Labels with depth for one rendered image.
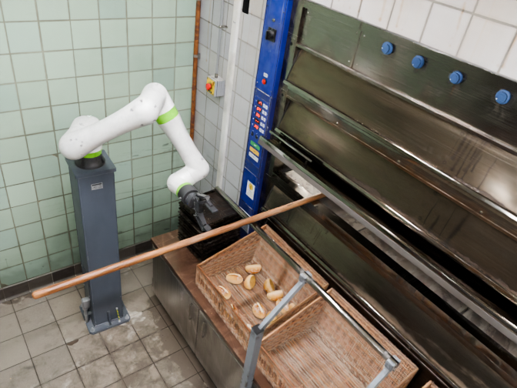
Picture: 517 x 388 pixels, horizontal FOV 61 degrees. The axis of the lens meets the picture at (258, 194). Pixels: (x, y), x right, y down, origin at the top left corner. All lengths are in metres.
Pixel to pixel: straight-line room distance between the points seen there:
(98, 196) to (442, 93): 1.72
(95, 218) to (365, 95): 1.54
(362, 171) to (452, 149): 0.43
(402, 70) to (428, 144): 0.30
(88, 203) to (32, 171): 0.56
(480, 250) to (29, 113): 2.31
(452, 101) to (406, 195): 0.42
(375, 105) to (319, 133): 0.37
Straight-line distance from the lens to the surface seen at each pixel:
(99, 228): 2.59
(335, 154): 2.08
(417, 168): 1.83
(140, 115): 1.95
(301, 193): 2.35
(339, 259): 2.27
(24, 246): 3.22
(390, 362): 1.73
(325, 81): 2.08
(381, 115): 1.88
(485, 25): 1.64
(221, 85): 2.72
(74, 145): 2.15
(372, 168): 1.97
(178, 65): 2.95
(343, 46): 2.01
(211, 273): 2.60
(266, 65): 2.33
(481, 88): 1.66
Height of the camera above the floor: 2.48
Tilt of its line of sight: 35 degrees down
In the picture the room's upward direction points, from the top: 9 degrees clockwise
